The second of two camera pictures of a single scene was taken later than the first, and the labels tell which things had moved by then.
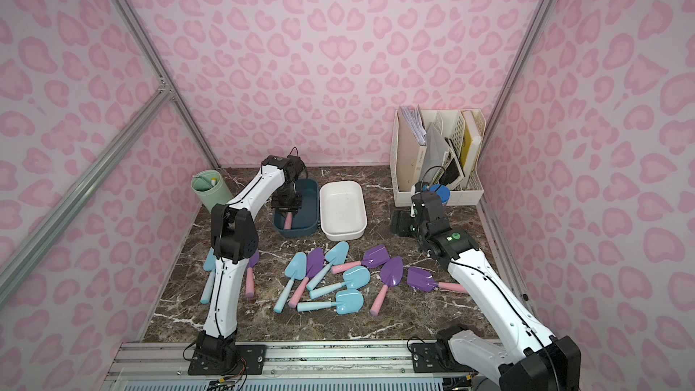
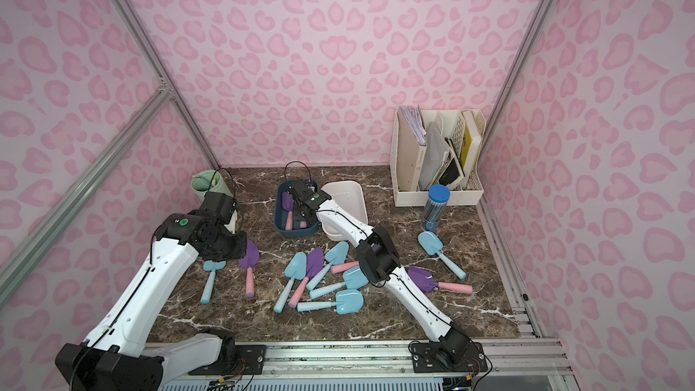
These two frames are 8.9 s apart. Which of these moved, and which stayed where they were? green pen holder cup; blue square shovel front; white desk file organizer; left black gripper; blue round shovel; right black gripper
Moved: right black gripper; left black gripper
Stayed: blue square shovel front; green pen holder cup; white desk file organizer; blue round shovel
